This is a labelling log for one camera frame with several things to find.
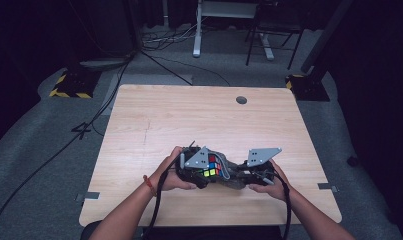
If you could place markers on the dark round table grommet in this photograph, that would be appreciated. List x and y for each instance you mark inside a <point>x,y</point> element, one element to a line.
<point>241,100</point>

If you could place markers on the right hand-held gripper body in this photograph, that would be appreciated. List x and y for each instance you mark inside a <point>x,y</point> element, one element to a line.
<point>260,156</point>

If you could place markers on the flat grey stand foot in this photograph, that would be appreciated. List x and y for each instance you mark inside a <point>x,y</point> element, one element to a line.
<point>104,63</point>

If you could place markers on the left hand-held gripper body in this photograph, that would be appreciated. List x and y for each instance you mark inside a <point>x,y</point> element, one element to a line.
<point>197,159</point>

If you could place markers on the black yellow striped stand base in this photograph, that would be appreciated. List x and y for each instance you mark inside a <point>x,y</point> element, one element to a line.
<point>309,88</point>
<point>74,85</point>

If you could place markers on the person's dark knee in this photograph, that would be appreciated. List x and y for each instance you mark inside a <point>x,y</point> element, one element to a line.
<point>90,231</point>

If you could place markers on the grey cloth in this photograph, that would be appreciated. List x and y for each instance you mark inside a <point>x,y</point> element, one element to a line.
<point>234,184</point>

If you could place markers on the small black floor object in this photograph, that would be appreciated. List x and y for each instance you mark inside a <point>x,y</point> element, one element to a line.
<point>353,161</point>

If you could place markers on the slanted dark metal pole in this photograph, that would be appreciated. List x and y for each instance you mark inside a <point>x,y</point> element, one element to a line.
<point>325,33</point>

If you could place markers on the person's left hand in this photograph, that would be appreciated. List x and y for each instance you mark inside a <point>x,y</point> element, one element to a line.
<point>170,178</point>

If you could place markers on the grey tape strip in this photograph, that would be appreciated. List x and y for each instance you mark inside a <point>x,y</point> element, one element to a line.
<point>327,186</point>
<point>90,196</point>

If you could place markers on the person's dark clothing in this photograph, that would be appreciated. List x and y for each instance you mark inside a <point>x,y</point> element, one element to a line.
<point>215,234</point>

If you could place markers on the black chair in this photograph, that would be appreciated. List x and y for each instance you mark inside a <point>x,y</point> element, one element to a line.
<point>275,23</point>

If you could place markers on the white desk frame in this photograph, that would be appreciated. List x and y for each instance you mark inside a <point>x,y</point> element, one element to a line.
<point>197,33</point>

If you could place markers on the person's right hand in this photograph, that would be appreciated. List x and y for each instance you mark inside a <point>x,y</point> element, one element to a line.
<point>275,190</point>

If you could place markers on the multicoloured puzzle cube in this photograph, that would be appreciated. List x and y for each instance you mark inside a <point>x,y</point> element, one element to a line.
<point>211,165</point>

